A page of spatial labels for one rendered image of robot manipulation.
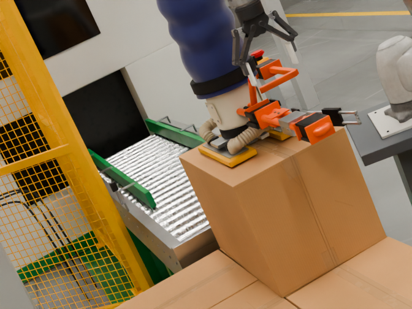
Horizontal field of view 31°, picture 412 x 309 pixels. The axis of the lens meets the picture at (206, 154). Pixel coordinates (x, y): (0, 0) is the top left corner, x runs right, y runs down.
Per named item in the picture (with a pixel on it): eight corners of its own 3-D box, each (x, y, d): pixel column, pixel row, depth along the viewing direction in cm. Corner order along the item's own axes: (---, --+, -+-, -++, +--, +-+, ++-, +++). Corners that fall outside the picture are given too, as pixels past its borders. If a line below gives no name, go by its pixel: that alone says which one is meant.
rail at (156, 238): (85, 187, 514) (73, 163, 509) (92, 184, 515) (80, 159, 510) (190, 290, 298) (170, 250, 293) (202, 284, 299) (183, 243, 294)
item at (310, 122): (298, 140, 200) (291, 124, 198) (321, 128, 201) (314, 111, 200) (312, 145, 192) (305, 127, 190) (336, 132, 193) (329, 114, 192)
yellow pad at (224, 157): (198, 152, 269) (193, 140, 267) (223, 140, 271) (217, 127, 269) (231, 168, 237) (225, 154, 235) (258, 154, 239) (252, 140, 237)
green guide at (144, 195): (80, 166, 510) (75, 154, 508) (94, 159, 513) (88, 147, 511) (138, 216, 361) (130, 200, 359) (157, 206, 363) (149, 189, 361)
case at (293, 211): (219, 247, 289) (178, 156, 279) (306, 198, 298) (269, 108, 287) (282, 298, 233) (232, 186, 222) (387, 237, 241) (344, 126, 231)
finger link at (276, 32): (254, 25, 208) (255, 20, 207) (287, 41, 211) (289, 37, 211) (259, 25, 204) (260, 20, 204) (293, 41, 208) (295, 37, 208)
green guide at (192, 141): (149, 130, 523) (144, 119, 521) (162, 124, 526) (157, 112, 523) (232, 165, 374) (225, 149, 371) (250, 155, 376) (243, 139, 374)
